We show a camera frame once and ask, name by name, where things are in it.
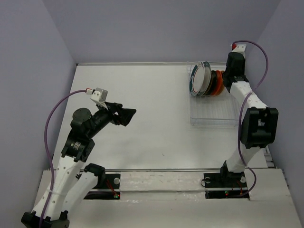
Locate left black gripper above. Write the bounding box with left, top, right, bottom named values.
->
left=87, top=101, right=136, bottom=138

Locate yellow black patterned plate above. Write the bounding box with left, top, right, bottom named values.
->
left=204, top=70, right=218, bottom=96

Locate orange plate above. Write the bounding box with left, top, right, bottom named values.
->
left=211, top=70, right=224, bottom=96

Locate white plate teal lettered rim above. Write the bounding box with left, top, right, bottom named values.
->
left=197, top=61, right=211, bottom=96

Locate white plate green red rim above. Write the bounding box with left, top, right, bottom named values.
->
left=189, top=62, right=205, bottom=96

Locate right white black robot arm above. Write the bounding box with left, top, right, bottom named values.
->
left=218, top=52, right=278, bottom=186

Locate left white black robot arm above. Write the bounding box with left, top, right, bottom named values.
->
left=21, top=102, right=136, bottom=228

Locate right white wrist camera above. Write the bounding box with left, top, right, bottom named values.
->
left=231, top=43, right=247, bottom=58

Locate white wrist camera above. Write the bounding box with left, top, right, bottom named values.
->
left=90, top=88, right=108, bottom=110
left=231, top=43, right=247, bottom=58

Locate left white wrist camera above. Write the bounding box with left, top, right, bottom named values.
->
left=90, top=88, right=108, bottom=110

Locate clear wire dish rack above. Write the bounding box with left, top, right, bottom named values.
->
left=186, top=60, right=250, bottom=129

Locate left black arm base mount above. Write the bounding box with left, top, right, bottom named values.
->
left=84, top=173, right=121, bottom=200

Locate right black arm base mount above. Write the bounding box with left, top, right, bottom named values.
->
left=201, top=172, right=249, bottom=200

